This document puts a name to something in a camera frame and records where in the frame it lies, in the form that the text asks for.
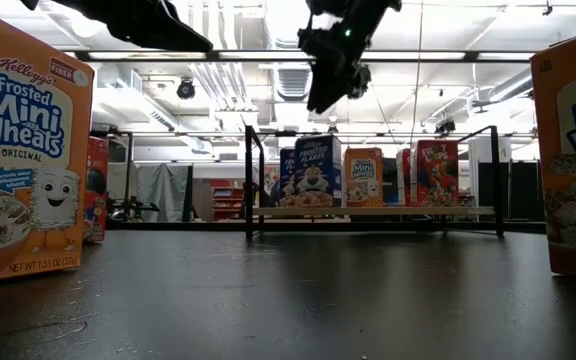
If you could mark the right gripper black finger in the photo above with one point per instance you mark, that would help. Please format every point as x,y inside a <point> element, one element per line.
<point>328,87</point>

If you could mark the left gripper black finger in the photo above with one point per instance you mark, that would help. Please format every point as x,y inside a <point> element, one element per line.
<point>180,40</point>

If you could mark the Frosted Flakes cereal box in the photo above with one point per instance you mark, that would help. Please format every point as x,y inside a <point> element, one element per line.
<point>318,175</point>
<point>287,175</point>

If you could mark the Froot Loops cereal box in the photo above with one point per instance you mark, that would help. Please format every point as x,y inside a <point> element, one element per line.
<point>403,180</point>
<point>97,200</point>
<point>435,175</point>

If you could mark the black overhead light bar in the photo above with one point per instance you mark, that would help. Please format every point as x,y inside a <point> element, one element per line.
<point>213,55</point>

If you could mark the dark background screen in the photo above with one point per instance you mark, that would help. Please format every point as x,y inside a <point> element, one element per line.
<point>390,180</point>

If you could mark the black metal stand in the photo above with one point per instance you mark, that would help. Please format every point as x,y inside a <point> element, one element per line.
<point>129,175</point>

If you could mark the red storage rack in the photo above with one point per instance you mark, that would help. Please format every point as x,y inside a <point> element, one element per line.
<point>225,200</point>

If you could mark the grey hanging cloth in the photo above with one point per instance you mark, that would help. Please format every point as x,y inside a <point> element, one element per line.
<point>163,192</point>

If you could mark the black table mat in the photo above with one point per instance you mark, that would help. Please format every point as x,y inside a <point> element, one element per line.
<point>288,300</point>

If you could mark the black partition panel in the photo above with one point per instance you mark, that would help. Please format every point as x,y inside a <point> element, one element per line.
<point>523,190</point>

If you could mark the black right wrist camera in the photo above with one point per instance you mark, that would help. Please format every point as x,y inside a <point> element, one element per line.
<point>313,44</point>

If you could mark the black overhead camera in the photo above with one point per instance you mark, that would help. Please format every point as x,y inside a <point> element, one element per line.
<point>363,82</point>

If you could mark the round black ceiling camera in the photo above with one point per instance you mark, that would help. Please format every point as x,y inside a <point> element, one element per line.
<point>186,90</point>

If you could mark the wooden shelf with black frame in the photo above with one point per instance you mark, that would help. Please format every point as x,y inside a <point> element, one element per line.
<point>368,211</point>

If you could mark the black aluminium table frame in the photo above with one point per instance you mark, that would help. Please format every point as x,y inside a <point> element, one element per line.
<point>168,226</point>

